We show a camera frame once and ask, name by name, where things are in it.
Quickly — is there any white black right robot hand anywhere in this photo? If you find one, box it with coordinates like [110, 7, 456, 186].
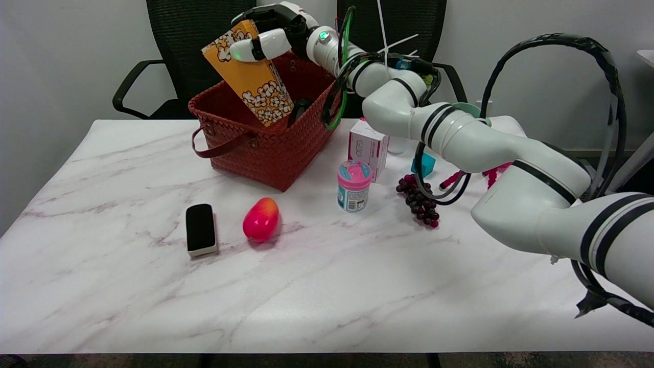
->
[229, 2, 320, 63]

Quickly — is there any orange popcorn box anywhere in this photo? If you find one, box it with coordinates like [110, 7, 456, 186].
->
[201, 19, 295, 127]

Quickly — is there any red woven basket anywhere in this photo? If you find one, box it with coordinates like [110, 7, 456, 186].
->
[188, 50, 349, 192]

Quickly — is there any pink white carton box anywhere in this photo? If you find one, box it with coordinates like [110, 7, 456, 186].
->
[348, 119, 390, 183]

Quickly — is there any small black object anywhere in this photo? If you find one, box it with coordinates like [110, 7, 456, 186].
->
[288, 98, 313, 126]

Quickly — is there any black mesh office chair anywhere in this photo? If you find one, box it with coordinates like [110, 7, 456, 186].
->
[337, 0, 468, 118]
[112, 0, 258, 120]

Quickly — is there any long white zip tie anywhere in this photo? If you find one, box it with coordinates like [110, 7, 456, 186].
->
[377, 0, 390, 67]

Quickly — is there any pink-lidded gum container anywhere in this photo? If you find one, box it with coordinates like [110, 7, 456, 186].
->
[337, 160, 372, 213]

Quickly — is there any red toy mango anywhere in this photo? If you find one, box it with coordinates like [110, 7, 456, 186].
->
[242, 197, 280, 243]

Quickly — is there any blue cube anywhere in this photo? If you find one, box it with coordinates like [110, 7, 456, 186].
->
[411, 152, 436, 178]

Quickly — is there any green plastic mug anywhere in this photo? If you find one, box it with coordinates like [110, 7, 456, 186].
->
[452, 102, 492, 127]

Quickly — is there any black whiteboard eraser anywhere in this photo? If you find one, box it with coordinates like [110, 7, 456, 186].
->
[185, 203, 218, 257]

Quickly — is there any purple toy grape bunch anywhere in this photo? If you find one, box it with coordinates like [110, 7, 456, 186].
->
[396, 174, 440, 228]

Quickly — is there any pink toy dragon fruit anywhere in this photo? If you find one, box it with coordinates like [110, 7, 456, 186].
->
[439, 162, 513, 191]

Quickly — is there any green black wrist cable bundle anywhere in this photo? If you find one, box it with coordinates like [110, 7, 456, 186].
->
[321, 6, 441, 131]

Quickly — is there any thin black cable loop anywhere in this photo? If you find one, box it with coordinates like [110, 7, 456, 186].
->
[413, 142, 472, 206]

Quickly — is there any thick black sheathed cable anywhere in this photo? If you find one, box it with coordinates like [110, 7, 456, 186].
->
[480, 33, 654, 328]

